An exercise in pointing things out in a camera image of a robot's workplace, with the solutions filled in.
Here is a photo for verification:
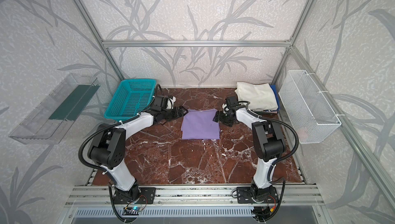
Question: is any purple t-shirt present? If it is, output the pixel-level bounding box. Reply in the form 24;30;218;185
181;109;220;140

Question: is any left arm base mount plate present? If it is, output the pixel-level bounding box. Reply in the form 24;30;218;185
113;187;156;204

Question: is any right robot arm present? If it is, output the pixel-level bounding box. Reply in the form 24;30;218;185
213;96;299;204

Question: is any folded blue t-shirt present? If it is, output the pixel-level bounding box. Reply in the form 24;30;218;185
270;85;280;114

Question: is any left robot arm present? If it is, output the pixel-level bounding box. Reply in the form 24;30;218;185
78;95;188;203

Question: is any clear plastic wall shelf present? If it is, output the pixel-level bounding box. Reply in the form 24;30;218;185
9;73;100;145

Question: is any white wire mesh basket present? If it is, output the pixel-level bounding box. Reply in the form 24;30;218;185
279;70;342;144

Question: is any aluminium front rail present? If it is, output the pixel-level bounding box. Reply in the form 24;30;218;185
65;184;325;208

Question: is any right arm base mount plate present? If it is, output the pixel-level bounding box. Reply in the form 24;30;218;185
236;186;279;204

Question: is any teal plastic basket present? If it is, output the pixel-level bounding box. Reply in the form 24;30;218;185
104;79;156;121

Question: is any folded cream t-shirt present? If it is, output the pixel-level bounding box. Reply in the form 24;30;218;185
235;82;277;111

